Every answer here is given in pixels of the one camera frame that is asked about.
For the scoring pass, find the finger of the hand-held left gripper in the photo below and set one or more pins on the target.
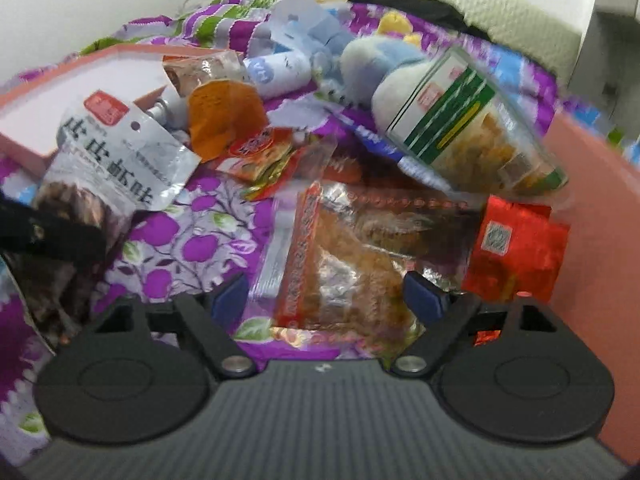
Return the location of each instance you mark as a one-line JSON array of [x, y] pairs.
[[50, 230]]

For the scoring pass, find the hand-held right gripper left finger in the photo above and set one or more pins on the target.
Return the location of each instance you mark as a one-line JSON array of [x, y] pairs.
[[229, 294]]

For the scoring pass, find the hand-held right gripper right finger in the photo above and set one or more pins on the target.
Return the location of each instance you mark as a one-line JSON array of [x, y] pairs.
[[424, 294]]

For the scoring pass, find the large clear packet red edge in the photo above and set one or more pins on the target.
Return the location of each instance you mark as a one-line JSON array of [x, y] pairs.
[[345, 260]]

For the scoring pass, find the silver snack packet red label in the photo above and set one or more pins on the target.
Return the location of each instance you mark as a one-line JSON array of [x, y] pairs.
[[115, 145]]

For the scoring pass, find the red and yellow snack packet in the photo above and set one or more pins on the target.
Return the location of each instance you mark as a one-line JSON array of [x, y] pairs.
[[260, 155]]

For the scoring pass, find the green striped snack packet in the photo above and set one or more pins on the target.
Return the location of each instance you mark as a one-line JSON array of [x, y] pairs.
[[450, 110]]

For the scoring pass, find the pink box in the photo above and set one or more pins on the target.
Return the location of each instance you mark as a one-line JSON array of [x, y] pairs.
[[590, 210]]

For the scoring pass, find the clear packet of brown snacks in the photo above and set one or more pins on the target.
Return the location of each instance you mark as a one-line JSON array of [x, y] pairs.
[[200, 72]]

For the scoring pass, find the purple floral blanket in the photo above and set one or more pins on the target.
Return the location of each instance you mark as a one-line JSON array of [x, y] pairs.
[[200, 240]]

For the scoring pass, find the red foil snack packet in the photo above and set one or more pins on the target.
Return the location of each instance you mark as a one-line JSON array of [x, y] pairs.
[[525, 250]]

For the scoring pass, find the pink box lid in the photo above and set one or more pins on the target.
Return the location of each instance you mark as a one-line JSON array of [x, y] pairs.
[[115, 70]]

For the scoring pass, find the white tube with silver cap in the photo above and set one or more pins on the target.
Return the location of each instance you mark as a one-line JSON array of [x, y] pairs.
[[172, 105]]

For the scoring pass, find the orange snack packet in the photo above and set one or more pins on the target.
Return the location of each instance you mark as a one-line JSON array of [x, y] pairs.
[[225, 115]]

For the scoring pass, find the blue and white plush toy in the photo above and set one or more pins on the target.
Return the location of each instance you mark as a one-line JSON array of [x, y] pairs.
[[370, 65]]

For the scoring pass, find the clear plastic bag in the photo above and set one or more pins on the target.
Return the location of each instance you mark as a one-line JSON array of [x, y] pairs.
[[300, 20]]

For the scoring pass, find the black clothing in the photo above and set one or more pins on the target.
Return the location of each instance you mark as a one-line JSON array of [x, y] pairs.
[[425, 7]]

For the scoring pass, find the grey built-in cabinet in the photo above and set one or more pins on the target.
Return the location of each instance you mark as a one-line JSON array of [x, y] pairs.
[[610, 50]]

